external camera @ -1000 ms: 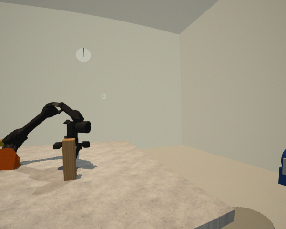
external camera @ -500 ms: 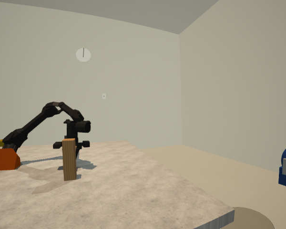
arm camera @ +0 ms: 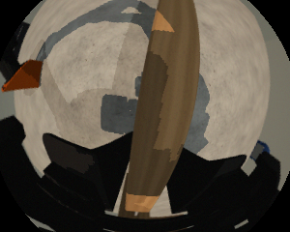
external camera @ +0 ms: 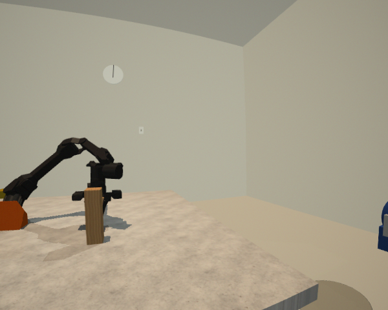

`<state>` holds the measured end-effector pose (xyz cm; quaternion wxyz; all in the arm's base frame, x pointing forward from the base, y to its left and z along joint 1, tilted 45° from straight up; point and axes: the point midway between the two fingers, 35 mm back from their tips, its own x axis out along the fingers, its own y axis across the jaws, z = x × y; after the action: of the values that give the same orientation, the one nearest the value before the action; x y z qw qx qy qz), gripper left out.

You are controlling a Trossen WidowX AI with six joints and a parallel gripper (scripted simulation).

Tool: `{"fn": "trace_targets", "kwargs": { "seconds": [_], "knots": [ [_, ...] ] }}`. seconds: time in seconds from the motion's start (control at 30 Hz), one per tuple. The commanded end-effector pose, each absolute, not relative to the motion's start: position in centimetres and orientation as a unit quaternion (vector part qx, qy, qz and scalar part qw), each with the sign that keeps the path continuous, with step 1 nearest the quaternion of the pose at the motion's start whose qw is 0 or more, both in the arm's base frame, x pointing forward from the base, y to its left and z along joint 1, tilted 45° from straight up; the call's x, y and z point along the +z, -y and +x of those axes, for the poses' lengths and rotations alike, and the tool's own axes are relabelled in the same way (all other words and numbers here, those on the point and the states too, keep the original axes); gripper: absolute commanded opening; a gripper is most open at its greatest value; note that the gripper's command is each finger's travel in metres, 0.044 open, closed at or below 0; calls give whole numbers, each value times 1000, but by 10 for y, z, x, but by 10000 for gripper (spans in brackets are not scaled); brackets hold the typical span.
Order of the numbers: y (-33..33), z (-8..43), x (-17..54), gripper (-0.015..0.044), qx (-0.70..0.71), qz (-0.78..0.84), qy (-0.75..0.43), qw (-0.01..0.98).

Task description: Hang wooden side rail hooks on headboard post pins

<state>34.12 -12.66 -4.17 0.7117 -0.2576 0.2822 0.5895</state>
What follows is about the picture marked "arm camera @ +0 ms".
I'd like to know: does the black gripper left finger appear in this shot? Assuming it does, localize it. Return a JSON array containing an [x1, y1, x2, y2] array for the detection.
[[42, 131, 133, 213]]

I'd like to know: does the brown wooden post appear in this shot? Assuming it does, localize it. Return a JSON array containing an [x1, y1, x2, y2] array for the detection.
[[118, 173, 149, 219]]

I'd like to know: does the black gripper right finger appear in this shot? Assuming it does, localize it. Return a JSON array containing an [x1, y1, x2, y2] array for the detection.
[[166, 148, 247, 214]]

